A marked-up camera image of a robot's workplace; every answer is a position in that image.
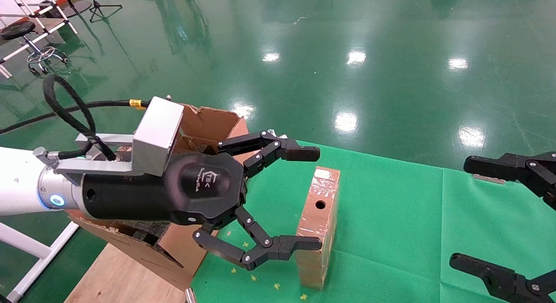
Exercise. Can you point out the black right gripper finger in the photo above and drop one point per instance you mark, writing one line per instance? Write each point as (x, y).
(491, 166)
(491, 275)

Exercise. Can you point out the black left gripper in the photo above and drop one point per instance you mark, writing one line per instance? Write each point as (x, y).
(139, 196)

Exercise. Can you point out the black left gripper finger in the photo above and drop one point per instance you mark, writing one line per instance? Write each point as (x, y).
(295, 244)
(299, 153)

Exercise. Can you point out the small taped cardboard box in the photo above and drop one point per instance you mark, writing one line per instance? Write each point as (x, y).
(321, 225)

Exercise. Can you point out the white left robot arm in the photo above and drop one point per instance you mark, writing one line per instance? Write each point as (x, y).
(21, 181)

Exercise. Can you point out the large open cardboard carton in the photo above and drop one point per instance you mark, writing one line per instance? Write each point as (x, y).
(208, 123)

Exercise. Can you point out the silver cloth clip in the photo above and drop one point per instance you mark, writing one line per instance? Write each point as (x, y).
(488, 179)
(271, 132)
(190, 296)

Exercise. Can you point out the black foam insert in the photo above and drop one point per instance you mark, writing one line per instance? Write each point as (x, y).
(147, 233)
(204, 149)

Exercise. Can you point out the green table cloth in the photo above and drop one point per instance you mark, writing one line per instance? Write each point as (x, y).
(391, 233)

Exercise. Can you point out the black tripod stand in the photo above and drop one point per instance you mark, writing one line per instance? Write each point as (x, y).
(99, 8)

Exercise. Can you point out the black round base stand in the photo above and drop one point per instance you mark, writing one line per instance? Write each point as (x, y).
(78, 8)

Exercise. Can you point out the black round stool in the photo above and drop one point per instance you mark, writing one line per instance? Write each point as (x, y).
(17, 29)

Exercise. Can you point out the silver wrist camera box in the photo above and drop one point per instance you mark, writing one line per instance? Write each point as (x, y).
(156, 133)

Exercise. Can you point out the white table frame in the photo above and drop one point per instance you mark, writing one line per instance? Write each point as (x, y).
(43, 259)

